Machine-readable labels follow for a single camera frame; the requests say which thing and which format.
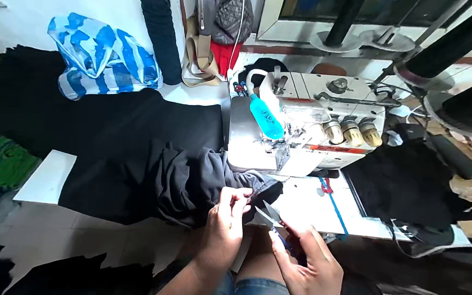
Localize person's right hand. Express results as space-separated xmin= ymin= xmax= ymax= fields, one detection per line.
xmin=269 ymin=219 xmax=344 ymax=295

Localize person's left hand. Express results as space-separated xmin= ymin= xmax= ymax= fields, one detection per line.
xmin=195 ymin=187 xmax=253 ymax=272

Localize thread snips with blue handle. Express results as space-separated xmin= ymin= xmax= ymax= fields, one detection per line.
xmin=255 ymin=200 xmax=308 ymax=268

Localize dark grey gathered garment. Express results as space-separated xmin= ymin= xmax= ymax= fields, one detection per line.
xmin=150 ymin=142 xmax=284 ymax=228

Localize person's left forearm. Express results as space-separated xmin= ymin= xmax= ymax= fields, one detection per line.
xmin=156 ymin=258 xmax=228 ymax=295

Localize person's legs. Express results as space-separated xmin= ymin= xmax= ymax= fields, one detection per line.
xmin=176 ymin=225 xmax=291 ymax=295

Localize turquoise lamp with white neck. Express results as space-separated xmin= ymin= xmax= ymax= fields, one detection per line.
xmin=246 ymin=68 xmax=285 ymax=141

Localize white overlock sewing machine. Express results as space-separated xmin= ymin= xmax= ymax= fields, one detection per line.
xmin=227 ymin=66 xmax=387 ymax=178

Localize pile of black fabric pieces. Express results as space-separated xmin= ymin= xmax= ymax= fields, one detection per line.
xmin=341 ymin=138 xmax=472 ymax=231

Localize large black fabric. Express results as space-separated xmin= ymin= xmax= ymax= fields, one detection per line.
xmin=0 ymin=45 xmax=224 ymax=225

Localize red cloth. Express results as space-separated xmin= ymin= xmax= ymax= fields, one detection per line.
xmin=210 ymin=40 xmax=243 ymax=78

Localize black jagged cloth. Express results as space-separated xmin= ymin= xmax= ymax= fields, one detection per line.
xmin=3 ymin=253 xmax=155 ymax=295

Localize brown round object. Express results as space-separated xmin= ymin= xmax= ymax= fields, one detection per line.
xmin=312 ymin=62 xmax=347 ymax=77

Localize black fabric roll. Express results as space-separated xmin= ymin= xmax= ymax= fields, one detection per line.
xmin=140 ymin=0 xmax=183 ymax=86

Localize grey quilted bag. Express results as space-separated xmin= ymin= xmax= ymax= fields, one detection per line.
xmin=197 ymin=0 xmax=255 ymax=45

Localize metal thread stand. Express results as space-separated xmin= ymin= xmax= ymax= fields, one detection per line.
xmin=359 ymin=0 xmax=472 ymax=108

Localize blue white striped plastic bag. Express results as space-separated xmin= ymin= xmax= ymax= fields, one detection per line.
xmin=47 ymin=12 xmax=164 ymax=101

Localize black thread cone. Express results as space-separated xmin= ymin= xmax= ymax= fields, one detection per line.
xmin=394 ymin=0 xmax=472 ymax=91
xmin=310 ymin=0 xmax=366 ymax=53
xmin=424 ymin=73 xmax=472 ymax=138

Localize pile of green cloth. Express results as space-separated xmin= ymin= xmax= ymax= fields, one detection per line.
xmin=0 ymin=122 xmax=42 ymax=190

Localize blue cord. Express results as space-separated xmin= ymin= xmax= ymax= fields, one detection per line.
xmin=319 ymin=177 xmax=349 ymax=241

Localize beige strap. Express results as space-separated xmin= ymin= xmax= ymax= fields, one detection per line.
xmin=181 ymin=16 xmax=222 ymax=88

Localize white cable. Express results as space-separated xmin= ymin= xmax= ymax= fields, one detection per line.
xmin=228 ymin=0 xmax=246 ymax=81

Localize window with white frame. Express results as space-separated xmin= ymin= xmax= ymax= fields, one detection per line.
xmin=256 ymin=0 xmax=472 ymax=59

